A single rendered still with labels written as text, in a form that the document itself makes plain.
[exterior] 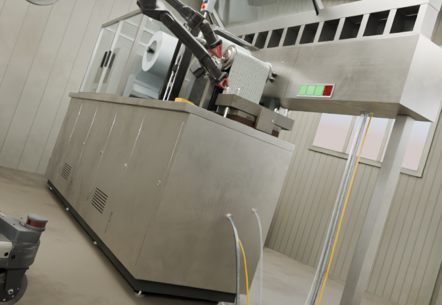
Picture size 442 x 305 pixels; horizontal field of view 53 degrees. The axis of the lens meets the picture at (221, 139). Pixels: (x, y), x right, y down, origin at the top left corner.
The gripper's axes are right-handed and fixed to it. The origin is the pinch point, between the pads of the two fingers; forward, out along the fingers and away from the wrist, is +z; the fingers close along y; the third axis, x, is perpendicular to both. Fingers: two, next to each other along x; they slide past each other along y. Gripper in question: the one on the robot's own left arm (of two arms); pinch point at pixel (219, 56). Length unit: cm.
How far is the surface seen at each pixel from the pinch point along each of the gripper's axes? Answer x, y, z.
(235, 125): -27.1, 35.0, 20.7
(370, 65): 28, 72, 20
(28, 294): -137, 40, 20
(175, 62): -9.0, -36.8, -1.4
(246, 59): 10.1, 8.0, 7.3
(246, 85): 2.4, 9.3, 19.1
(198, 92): -8.2, -29.2, 20.0
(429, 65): 37, 93, 25
